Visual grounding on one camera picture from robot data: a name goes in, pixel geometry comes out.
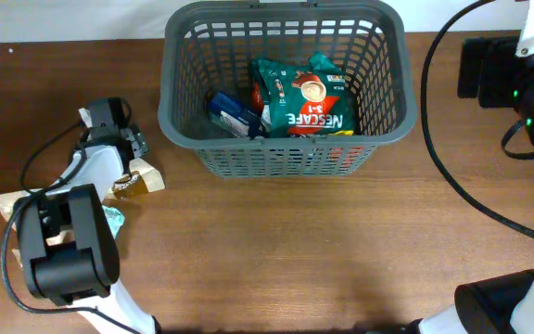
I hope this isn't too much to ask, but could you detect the brown white snack bag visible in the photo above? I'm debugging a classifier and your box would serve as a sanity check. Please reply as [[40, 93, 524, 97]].
[[80, 142, 165, 201]]

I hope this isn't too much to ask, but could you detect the teal small packet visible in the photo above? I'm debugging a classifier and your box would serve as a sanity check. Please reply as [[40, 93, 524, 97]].
[[102, 206, 125, 238]]

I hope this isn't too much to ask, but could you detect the blue tissue pack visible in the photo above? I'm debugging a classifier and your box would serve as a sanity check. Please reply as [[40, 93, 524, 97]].
[[206, 91, 266, 138]]

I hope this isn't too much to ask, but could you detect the orange spaghetti packet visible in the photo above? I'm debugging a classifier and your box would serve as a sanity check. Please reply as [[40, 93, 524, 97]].
[[251, 82, 264, 116]]

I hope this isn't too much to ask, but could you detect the green Nescafe coffee bag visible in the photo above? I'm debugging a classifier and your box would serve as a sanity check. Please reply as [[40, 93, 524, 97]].
[[251, 52, 357, 138]]

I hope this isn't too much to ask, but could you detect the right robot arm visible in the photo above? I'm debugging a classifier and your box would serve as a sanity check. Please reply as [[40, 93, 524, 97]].
[[413, 1, 534, 333]]

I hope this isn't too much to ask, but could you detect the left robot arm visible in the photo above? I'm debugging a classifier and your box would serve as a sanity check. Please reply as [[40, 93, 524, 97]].
[[0, 97, 161, 333]]

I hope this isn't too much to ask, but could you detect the grey plastic basket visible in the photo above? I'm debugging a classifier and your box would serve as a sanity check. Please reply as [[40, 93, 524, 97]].
[[158, 1, 417, 178]]

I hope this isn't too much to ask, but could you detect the tan kraft paper pouch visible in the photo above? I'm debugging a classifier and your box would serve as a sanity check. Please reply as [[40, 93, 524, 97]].
[[0, 190, 75, 246]]

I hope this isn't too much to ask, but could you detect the left black cable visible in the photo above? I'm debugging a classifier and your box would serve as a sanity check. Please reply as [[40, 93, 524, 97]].
[[0, 118, 143, 334]]

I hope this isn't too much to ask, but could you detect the black cable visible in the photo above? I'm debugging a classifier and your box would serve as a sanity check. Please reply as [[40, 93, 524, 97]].
[[0, 118, 143, 334], [419, 0, 534, 252]]

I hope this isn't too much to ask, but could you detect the right black cable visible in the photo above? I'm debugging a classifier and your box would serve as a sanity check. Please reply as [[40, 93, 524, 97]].
[[419, 0, 534, 252]]

